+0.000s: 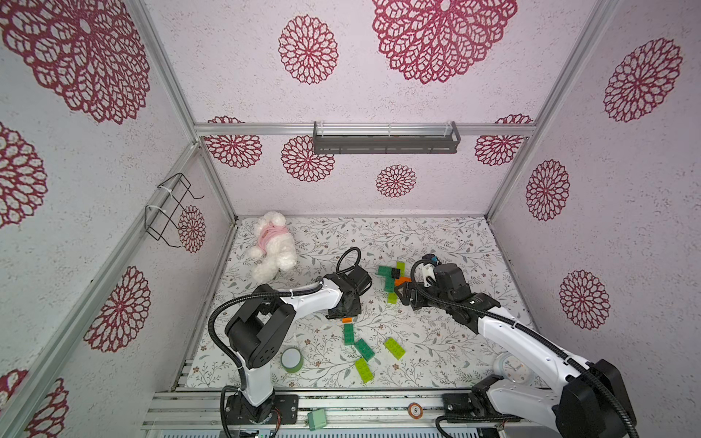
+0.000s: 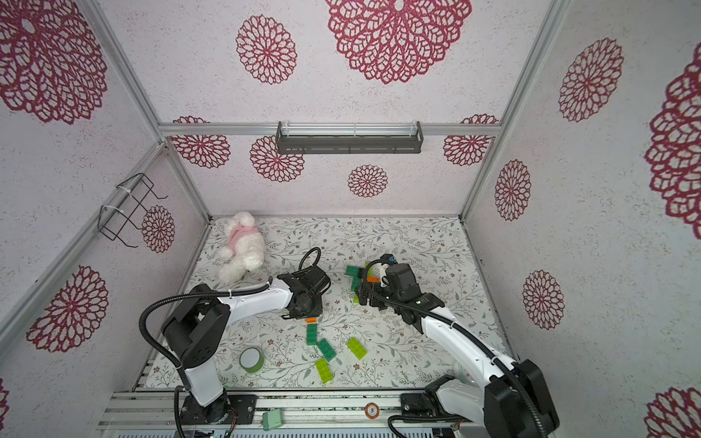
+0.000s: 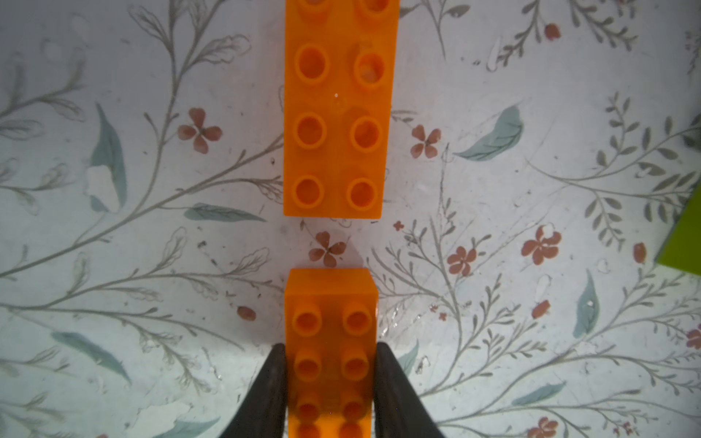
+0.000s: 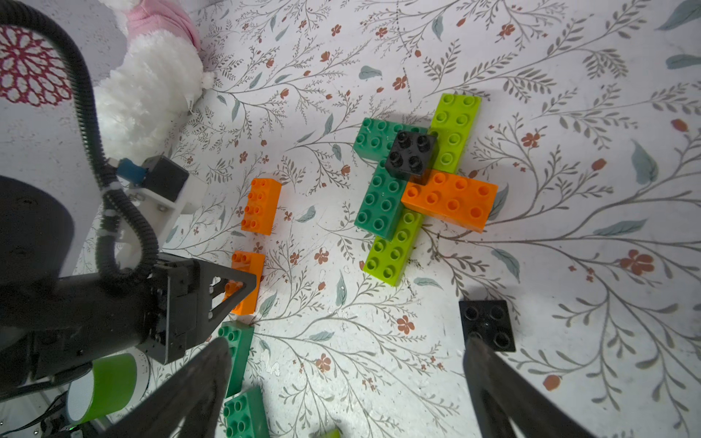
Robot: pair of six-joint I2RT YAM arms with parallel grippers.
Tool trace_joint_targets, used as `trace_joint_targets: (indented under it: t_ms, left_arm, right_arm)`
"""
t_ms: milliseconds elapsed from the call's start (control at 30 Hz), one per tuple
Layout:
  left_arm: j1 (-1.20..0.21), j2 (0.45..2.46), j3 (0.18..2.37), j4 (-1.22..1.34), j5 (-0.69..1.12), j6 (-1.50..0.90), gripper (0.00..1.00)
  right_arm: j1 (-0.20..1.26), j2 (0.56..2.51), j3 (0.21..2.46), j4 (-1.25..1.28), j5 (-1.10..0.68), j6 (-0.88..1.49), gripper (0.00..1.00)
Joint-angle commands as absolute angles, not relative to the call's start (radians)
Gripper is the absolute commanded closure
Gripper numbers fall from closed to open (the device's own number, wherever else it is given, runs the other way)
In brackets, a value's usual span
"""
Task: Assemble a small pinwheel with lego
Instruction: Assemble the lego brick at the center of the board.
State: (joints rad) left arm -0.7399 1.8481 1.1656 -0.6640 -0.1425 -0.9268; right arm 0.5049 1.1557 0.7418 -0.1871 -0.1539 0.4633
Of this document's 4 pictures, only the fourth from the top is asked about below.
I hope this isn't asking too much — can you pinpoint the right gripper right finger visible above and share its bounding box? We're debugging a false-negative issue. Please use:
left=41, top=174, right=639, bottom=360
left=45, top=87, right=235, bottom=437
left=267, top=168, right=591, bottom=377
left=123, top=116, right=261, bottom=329
left=463, top=338, right=591, bottom=437

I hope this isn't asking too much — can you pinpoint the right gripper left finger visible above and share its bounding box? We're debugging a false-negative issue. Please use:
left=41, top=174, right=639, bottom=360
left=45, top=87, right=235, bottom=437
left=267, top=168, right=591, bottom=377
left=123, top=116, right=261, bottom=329
left=101, top=338, right=232, bottom=437

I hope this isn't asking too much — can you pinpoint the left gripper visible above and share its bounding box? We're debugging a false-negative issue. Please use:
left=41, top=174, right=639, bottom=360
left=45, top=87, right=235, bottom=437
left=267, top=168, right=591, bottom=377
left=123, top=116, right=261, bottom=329
left=138, top=257, right=257, bottom=365

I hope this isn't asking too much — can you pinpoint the orange lego brick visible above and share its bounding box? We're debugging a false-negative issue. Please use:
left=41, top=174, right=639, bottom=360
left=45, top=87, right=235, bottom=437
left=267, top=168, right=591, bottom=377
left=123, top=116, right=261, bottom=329
left=241, top=178, right=282, bottom=235
left=223, top=250, right=268, bottom=317
left=402, top=170, right=498, bottom=233

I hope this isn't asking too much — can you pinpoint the dark green lego brick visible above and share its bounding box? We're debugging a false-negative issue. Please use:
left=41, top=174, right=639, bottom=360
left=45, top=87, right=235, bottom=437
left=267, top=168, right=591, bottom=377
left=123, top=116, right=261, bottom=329
left=354, top=160, right=407, bottom=240
left=353, top=118, right=427, bottom=162
left=218, top=321, right=254, bottom=398
left=223, top=387, right=270, bottom=438

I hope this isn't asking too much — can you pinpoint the black small lego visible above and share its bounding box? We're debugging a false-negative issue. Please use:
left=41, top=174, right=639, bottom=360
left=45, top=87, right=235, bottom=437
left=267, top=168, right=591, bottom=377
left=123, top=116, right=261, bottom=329
left=384, top=131, right=437, bottom=185
left=458, top=300, right=516, bottom=352

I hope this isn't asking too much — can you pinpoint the dark green lego brick top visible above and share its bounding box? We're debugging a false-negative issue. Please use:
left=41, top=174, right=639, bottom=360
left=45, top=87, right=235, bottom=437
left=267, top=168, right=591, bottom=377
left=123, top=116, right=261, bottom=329
left=354, top=160, right=407, bottom=240

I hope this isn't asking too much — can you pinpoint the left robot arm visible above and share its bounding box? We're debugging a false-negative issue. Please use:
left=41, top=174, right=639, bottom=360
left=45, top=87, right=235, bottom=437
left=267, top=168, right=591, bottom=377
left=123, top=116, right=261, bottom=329
left=1, top=1, right=258, bottom=400

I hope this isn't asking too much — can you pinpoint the green tape roll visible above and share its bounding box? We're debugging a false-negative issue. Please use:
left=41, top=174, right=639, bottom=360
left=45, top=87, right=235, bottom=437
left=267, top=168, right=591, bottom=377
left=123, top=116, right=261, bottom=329
left=66, top=349, right=150, bottom=424

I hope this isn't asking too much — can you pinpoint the white plush bunny pink shirt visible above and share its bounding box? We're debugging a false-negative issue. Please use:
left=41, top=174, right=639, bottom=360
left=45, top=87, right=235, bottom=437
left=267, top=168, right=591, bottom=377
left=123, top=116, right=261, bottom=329
left=94, top=0, right=215, bottom=164

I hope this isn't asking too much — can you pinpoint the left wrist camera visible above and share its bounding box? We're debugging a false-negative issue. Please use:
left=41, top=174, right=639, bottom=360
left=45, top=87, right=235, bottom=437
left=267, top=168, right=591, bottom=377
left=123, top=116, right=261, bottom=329
left=110, top=155, right=208, bottom=249

